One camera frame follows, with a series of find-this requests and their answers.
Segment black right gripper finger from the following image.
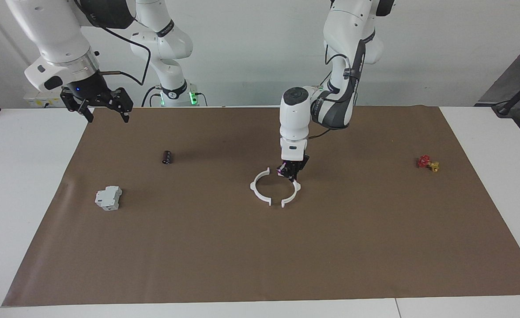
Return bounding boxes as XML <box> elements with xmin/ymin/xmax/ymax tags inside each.
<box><xmin>111</xmin><ymin>87</ymin><xmax>134</xmax><ymax>123</ymax></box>
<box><xmin>60</xmin><ymin>87</ymin><xmax>96</xmax><ymax>123</ymax></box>

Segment white half pipe clamp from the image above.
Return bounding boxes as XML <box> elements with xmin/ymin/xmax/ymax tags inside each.
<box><xmin>250</xmin><ymin>167</ymin><xmax>272</xmax><ymax>207</ymax></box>
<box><xmin>281</xmin><ymin>179</ymin><xmax>301</xmax><ymax>208</ymax></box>

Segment white power strip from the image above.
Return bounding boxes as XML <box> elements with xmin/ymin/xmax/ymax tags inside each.
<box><xmin>24</xmin><ymin>91</ymin><xmax>64</xmax><ymax>109</ymax></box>

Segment brown paper mat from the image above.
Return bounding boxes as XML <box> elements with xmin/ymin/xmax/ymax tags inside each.
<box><xmin>2</xmin><ymin>105</ymin><xmax>520</xmax><ymax>307</ymax></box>

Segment white circuit breaker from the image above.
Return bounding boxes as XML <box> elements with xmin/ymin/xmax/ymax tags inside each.
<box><xmin>94</xmin><ymin>185</ymin><xmax>123</xmax><ymax>211</ymax></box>

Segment red yellow valve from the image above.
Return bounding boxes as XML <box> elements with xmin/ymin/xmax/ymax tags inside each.
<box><xmin>417</xmin><ymin>155</ymin><xmax>441</xmax><ymax>173</ymax></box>

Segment black stand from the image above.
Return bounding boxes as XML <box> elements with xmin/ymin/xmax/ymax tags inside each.
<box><xmin>492</xmin><ymin>68</ymin><xmax>520</xmax><ymax>117</ymax></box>

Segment black base cable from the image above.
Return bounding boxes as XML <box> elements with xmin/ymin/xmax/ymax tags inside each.
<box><xmin>142</xmin><ymin>85</ymin><xmax>163</xmax><ymax>107</ymax></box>

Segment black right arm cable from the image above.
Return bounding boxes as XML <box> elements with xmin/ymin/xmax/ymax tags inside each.
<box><xmin>77</xmin><ymin>0</ymin><xmax>152</xmax><ymax>86</ymax></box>

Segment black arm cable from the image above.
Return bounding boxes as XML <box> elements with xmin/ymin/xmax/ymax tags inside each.
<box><xmin>306</xmin><ymin>39</ymin><xmax>367</xmax><ymax>140</ymax></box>
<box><xmin>77</xmin><ymin>0</ymin><xmax>152</xmax><ymax>86</ymax></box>

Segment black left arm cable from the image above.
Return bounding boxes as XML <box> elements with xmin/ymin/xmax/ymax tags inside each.
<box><xmin>306</xmin><ymin>39</ymin><xmax>367</xmax><ymax>140</ymax></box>

